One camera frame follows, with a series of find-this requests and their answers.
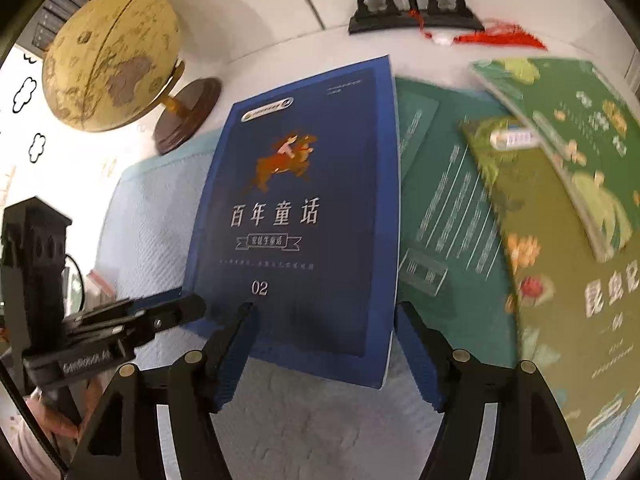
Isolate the dark blue fairy tale book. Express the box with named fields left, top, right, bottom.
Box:
left=181, top=55, right=401, bottom=391

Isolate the antique yellow globe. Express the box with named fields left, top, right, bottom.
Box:
left=41, top=0, right=222, bottom=156

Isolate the red tassel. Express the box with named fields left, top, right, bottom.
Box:
left=410, top=7, right=548, bottom=53

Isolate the olive green insect book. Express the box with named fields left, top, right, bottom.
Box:
left=459, top=115, right=640, bottom=448

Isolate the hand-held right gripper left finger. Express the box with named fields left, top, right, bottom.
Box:
left=67, top=301, right=260, bottom=480

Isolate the dark teal insect book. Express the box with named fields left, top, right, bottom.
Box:
left=400, top=91, right=518, bottom=346
left=395, top=77, right=442, bottom=173

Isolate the person's left hand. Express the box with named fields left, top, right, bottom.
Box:
left=34, top=391, right=81, bottom=439

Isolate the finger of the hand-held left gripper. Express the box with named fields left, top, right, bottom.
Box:
left=112, top=294, right=207, bottom=345
left=65, top=299, right=151, bottom=335

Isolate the row of dark hardcover books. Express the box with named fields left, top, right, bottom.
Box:
left=29, top=0, right=83, bottom=58

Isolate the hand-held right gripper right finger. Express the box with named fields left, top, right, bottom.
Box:
left=394, top=301, right=583, bottom=480

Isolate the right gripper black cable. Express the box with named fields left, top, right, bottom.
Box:
left=0, top=355, right=68, bottom=476

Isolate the light blue quilted mat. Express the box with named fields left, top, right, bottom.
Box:
left=95, top=145, right=591, bottom=480

